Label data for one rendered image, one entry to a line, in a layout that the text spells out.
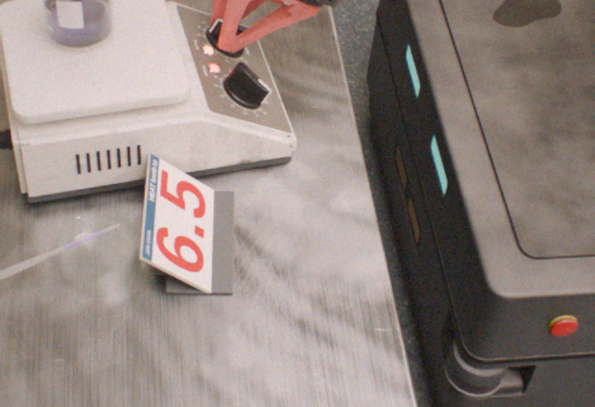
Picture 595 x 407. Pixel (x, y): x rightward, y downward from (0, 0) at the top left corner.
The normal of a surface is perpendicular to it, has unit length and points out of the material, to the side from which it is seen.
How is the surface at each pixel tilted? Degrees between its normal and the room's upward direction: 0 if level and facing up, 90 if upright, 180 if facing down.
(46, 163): 90
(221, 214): 0
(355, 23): 0
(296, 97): 0
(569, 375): 90
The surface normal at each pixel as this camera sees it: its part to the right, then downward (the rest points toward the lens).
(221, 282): 0.07, -0.66
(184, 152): 0.27, 0.74
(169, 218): 0.70, -0.48
